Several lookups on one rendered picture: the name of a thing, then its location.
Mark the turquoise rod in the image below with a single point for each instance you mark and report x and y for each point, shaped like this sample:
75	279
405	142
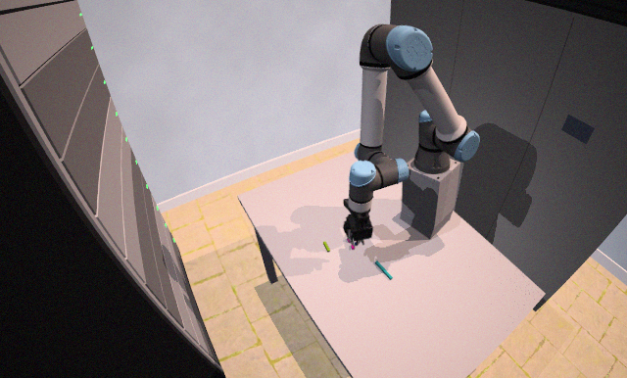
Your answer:
384	270

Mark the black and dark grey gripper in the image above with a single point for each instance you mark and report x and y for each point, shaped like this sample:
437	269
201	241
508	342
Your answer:
360	233

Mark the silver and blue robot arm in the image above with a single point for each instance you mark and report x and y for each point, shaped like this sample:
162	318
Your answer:
407	50

